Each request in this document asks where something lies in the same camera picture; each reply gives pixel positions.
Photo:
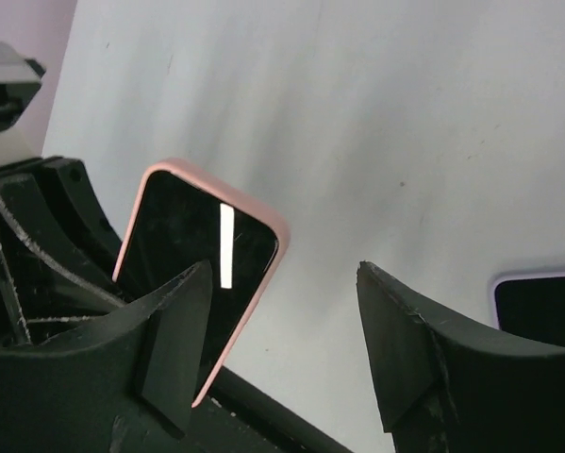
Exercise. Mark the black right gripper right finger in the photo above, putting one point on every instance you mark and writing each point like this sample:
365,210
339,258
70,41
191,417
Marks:
446,383

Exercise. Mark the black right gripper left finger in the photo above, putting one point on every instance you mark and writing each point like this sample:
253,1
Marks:
124,382

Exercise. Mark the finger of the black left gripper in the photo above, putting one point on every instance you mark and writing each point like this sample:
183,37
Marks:
47,284
68,192

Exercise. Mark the phone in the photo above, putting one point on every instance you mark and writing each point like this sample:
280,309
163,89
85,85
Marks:
183,215
531,304

